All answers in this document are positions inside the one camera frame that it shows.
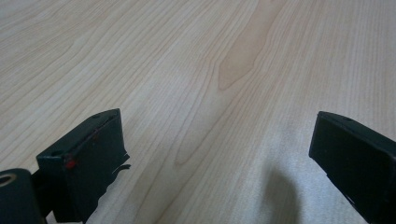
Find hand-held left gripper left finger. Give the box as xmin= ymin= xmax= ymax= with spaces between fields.
xmin=36 ymin=108 xmax=131 ymax=224

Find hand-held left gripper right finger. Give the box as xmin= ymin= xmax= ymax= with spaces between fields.
xmin=308 ymin=110 xmax=396 ymax=224

